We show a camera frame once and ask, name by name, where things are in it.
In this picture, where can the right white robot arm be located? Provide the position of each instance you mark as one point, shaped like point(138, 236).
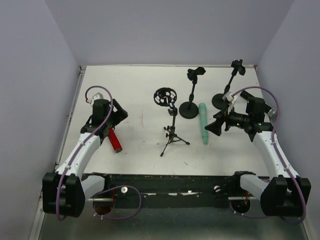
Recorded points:
point(286, 194)

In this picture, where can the black round-base clip stand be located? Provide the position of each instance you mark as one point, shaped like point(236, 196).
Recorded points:
point(188, 109)

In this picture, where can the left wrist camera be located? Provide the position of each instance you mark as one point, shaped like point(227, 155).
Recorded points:
point(97, 96)

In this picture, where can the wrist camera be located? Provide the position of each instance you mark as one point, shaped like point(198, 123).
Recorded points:
point(97, 96)
point(230, 99)

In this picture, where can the black round-base far stand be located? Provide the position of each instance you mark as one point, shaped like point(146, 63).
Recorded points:
point(238, 68)

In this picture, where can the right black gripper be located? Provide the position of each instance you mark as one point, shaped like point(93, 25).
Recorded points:
point(224, 121)

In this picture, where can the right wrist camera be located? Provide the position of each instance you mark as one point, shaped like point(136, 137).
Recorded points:
point(230, 99)

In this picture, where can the aluminium extrusion frame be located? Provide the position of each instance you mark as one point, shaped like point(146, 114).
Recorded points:
point(40, 213)

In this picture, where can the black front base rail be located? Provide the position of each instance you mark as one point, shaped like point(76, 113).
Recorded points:
point(170, 191)

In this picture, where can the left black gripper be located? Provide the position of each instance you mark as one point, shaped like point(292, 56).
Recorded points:
point(110, 127)

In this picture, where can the teal toy microphone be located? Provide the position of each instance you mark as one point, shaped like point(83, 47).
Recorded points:
point(202, 109)

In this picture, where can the black glitter microphone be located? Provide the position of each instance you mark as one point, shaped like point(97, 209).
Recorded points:
point(267, 109)

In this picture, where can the red microphone silver head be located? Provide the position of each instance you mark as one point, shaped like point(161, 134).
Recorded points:
point(113, 139)

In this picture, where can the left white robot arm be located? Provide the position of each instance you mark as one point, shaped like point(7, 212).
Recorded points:
point(64, 192)

